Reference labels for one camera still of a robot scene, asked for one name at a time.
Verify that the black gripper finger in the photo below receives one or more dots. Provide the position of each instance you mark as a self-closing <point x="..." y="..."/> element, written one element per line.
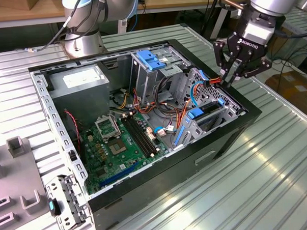
<point x="218" y="53"/>
<point x="258" y="65"/>

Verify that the hard disk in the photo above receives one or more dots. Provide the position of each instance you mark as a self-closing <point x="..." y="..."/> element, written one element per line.
<point x="195" y="113"/>

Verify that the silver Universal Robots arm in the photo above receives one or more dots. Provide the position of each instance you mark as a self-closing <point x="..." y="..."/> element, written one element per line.
<point x="84" y="44"/>

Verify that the grey perforated disk bay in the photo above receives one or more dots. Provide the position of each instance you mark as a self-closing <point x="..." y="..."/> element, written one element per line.
<point x="185" y="83"/>

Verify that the black stand pole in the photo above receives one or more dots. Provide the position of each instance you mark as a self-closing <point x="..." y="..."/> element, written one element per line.
<point x="211" y="18"/>

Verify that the brown cardboard box on floor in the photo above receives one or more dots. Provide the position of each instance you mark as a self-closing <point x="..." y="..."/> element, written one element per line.
<point x="295" y="88"/>

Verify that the metal slat side table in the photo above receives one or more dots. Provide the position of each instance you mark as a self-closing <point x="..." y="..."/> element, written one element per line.
<point x="301" y="22"/>

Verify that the blue plastic drive latch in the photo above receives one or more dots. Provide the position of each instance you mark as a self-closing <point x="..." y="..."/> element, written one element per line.
<point x="147" y="59"/>

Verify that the wooden desk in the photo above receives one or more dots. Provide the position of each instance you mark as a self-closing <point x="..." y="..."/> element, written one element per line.
<point x="164" y="3"/>

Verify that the grey optical drive cage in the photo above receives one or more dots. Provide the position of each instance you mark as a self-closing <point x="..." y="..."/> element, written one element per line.
<point x="144" y="82"/>

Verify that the black RAM slot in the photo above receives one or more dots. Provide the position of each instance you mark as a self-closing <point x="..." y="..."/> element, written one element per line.
<point x="138" y="138"/>
<point x="146" y="138"/>

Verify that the black open PC case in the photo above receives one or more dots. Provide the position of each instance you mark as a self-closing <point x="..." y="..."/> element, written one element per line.
<point x="171" y="175"/>

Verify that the green motherboard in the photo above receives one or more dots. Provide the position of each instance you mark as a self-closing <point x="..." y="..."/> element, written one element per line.
<point x="130" y="156"/>

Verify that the CPU socket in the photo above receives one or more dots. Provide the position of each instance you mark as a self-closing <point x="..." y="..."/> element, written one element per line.
<point x="117" y="147"/>

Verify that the grey power supply unit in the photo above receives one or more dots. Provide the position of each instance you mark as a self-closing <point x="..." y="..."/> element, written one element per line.
<point x="79" y="103"/>

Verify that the blue expansion slot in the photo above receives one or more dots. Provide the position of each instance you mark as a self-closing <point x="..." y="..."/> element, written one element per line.
<point x="120" y="173"/>

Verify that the small black case latch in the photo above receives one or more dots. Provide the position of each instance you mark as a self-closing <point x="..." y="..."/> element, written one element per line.
<point x="72" y="155"/>

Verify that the black latch blue tab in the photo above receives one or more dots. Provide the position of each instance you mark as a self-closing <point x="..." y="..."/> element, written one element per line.
<point x="52" y="206"/>

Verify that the grey parts rack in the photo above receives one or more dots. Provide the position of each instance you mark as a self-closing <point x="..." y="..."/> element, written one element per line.
<point x="18" y="177"/>

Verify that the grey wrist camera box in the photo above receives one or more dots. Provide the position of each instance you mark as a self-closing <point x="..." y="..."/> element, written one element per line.
<point x="254" y="31"/>

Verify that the metal card retention bracket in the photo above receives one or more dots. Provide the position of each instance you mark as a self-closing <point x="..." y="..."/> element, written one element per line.
<point x="68" y="200"/>

